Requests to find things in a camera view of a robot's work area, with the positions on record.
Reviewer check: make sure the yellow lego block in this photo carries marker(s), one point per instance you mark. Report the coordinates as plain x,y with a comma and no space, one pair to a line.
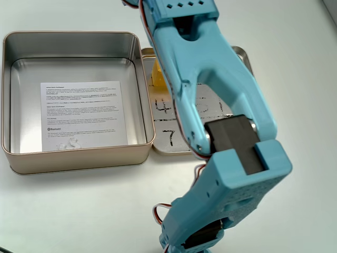
158,79

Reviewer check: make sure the small clear plastic piece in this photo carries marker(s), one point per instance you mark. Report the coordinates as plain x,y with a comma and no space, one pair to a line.
71,143

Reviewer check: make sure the white printed paper label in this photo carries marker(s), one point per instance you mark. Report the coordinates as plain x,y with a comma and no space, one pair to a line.
79,118

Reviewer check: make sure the silver tin lid with numbers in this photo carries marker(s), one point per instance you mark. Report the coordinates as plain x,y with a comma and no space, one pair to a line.
160,139

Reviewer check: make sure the gold square tin box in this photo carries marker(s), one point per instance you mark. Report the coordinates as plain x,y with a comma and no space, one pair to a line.
26,158

